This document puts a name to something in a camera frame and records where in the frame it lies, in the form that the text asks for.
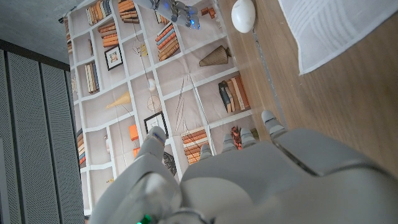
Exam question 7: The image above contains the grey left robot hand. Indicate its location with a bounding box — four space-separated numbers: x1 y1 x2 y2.
88 110 398 224

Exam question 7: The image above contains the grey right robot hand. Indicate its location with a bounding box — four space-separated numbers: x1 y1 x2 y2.
133 0 201 30

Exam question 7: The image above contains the white toy egg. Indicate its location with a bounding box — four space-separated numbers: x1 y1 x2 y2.
231 0 257 34

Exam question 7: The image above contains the white cloth napkin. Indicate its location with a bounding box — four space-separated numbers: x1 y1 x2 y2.
277 0 398 76

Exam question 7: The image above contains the printed bookshelf backdrop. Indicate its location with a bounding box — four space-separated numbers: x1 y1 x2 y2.
58 0 259 218

